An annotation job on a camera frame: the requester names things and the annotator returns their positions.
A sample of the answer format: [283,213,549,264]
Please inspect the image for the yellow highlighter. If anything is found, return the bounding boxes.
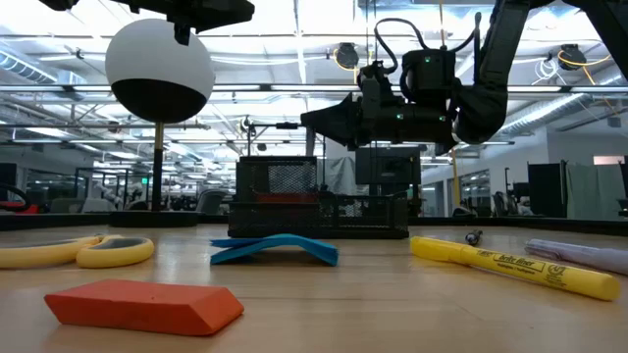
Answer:
[409,235,622,303]

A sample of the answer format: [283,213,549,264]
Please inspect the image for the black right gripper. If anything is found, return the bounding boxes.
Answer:
[299,92,460,156]

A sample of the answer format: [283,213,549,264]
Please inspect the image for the black tubular camera stand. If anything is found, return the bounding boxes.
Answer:
[246,117,328,193]

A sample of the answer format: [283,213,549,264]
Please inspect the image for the orange eraser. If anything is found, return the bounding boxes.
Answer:
[43,278,245,337]

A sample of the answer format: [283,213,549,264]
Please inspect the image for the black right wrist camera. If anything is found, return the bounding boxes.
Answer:
[356,59,399,102]

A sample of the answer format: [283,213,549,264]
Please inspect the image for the black aluminium table frame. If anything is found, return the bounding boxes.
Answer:
[0,212,628,237]

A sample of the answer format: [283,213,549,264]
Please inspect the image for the black partition panel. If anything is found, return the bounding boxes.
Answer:
[527,162,568,219]

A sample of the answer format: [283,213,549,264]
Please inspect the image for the white black globe lamp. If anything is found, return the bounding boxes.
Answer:
[104,18,216,228]

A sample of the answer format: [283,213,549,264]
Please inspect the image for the black monitor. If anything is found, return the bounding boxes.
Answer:
[354,145,422,197]

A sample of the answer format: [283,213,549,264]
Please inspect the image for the yellow handled scissors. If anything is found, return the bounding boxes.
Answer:
[0,234,156,271]

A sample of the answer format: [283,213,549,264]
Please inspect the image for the green curtain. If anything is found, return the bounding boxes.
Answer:
[566,163,627,222]

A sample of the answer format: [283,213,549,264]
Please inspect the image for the black red office chair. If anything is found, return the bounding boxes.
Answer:
[0,182,39,216]

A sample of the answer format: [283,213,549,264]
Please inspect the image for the black mesh desk organizer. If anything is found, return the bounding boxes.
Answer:
[227,155,410,240]

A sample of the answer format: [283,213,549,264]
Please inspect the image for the lavender pen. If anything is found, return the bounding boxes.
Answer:
[524,237,628,277]

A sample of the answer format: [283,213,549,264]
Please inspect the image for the blue sticky note pad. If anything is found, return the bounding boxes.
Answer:
[209,232,340,268]

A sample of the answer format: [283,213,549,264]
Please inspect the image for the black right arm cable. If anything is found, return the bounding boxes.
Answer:
[372,17,431,75]

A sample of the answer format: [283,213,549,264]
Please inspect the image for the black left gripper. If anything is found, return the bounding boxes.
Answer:
[110,0,257,46]

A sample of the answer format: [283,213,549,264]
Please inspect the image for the grey cloth cover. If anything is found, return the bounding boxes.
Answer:
[322,155,358,197]

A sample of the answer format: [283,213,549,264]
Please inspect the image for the black ceiling cable reel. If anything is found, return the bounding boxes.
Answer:
[557,43,589,73]
[335,41,361,71]

